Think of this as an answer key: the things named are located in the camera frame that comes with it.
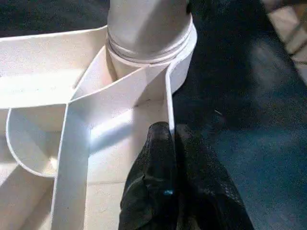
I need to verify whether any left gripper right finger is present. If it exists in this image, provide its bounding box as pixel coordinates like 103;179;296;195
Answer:
175;124;255;230

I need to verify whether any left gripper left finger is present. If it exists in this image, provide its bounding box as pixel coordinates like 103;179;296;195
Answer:
118;121;179;230

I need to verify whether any white plastic table leg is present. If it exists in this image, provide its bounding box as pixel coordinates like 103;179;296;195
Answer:
106;0;195;65

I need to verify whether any white plastic table top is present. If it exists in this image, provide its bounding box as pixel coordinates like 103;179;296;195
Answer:
0;23;199;230

